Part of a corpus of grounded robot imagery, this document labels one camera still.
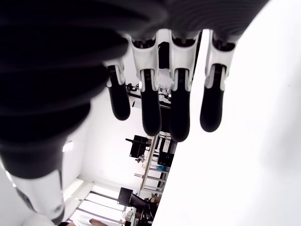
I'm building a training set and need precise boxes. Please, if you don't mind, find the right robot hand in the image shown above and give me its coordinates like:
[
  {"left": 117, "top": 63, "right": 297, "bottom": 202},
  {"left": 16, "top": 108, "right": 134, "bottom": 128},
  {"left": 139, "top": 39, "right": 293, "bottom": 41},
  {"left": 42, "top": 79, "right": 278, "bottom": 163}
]
[{"left": 0, "top": 0, "right": 271, "bottom": 225}]

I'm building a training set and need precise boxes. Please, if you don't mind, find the black computer monitor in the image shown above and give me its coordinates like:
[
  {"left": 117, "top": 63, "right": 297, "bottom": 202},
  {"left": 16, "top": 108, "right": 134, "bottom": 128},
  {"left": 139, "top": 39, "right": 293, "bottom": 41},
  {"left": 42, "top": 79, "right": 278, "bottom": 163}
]
[
  {"left": 118, "top": 187, "right": 135, "bottom": 207},
  {"left": 126, "top": 135, "right": 153, "bottom": 158}
]

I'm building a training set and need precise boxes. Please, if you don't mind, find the person in white shirt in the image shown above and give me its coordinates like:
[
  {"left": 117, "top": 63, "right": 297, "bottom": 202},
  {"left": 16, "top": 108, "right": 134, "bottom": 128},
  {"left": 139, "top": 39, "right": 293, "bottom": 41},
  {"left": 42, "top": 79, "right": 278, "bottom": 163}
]
[{"left": 70, "top": 215, "right": 124, "bottom": 226}]

